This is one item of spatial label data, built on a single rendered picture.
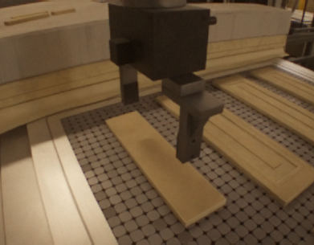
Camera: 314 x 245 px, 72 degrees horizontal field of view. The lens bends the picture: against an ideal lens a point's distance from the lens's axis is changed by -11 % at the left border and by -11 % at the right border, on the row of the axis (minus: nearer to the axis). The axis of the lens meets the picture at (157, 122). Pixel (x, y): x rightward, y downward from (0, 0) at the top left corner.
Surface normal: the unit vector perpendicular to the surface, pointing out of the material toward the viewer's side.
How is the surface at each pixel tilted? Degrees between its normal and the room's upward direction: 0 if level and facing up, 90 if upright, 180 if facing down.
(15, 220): 0
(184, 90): 90
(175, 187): 0
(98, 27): 90
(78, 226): 0
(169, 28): 90
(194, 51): 90
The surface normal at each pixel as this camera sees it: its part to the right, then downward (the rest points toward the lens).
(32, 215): 0.00, -0.83
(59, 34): 0.51, 0.47
